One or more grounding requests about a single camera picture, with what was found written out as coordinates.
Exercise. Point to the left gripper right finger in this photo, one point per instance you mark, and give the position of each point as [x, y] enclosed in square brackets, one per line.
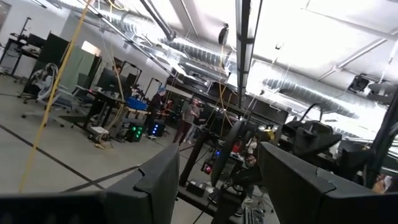
[295, 193]

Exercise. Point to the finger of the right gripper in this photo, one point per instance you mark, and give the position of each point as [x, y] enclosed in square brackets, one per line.
[320, 140]

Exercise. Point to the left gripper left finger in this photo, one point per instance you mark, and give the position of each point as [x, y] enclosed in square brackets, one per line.
[155, 193]

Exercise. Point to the blue storage bin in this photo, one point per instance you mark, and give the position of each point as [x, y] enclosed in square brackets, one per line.
[136, 103]

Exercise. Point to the black keyboard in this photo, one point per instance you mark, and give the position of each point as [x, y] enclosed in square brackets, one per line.
[253, 216]

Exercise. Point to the computer tower with green lights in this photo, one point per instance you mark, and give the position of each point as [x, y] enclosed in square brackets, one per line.
[134, 132]

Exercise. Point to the computer tower with blue lights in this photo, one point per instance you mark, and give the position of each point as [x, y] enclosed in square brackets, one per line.
[157, 129]

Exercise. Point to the person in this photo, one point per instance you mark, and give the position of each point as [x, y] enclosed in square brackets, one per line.
[188, 116]
[154, 109]

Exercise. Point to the white box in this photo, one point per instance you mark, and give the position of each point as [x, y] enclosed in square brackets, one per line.
[99, 130]

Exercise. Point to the black desk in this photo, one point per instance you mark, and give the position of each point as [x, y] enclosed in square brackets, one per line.
[99, 99]

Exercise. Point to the black monitor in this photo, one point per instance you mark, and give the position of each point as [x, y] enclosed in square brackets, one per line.
[107, 79]

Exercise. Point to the white office chair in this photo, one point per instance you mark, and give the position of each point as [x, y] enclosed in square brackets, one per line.
[62, 99]

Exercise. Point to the green partition panel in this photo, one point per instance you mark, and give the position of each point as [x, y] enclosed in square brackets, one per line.
[79, 67]

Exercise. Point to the silver ceiling air duct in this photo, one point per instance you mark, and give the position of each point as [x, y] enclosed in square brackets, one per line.
[196, 51]
[311, 96]

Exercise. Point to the black metal rig frame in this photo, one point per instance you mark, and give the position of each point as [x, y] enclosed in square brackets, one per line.
[384, 137]

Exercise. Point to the black vertical frame post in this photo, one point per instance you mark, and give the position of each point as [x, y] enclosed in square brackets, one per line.
[245, 46]

